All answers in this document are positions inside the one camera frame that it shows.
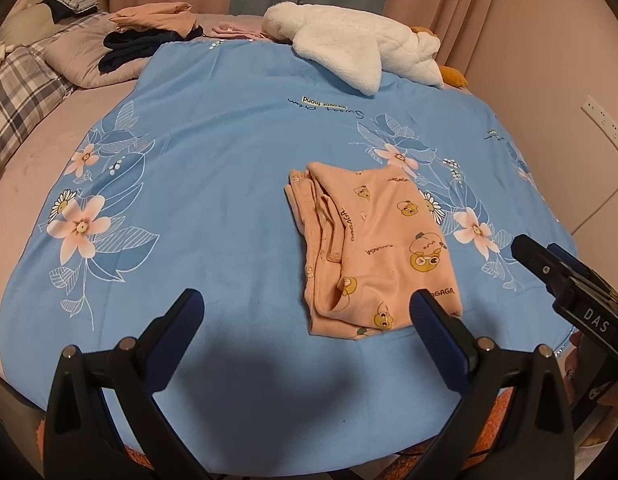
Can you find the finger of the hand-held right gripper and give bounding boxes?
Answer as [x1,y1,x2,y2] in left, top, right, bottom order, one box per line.
[546,242,612,288]
[511,234,584,301]

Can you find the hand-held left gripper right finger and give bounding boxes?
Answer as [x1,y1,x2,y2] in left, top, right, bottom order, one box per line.
[409,289,576,480]

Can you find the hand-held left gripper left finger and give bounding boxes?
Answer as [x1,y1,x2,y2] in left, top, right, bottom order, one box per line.
[43,288,250,480]

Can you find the pink bear print baby romper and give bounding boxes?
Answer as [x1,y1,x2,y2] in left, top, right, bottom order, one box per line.
[284,161,464,341]

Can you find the dark navy clothes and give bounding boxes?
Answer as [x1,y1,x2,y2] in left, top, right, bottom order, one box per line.
[99,27,204,75]

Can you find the folded peach clothes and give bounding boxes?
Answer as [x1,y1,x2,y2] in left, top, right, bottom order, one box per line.
[109,1,198,41]

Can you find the blue floral blanket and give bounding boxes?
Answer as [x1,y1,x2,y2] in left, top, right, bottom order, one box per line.
[0,40,582,466]

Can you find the grey plaid quilt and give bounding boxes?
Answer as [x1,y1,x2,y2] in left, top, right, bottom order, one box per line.
[0,15,107,166]

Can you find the mauve pillow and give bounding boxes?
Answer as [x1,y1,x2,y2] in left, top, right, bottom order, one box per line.
[41,12,144,90]

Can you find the light pink garment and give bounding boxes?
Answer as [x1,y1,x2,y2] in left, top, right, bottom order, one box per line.
[204,19,270,42]

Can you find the white goose plush toy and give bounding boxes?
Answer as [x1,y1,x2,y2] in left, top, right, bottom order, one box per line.
[262,2,467,97]

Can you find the olive green pillow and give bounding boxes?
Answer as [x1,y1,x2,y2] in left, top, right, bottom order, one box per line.
[0,5,57,46]

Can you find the dark cloth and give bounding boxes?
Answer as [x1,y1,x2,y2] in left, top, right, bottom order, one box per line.
[41,0,70,25]

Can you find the thin wall cable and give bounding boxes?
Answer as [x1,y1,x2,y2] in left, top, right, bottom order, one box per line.
[569,170,618,236]

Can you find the white wall socket strip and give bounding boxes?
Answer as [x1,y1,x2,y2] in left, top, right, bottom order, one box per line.
[581,95,618,153]

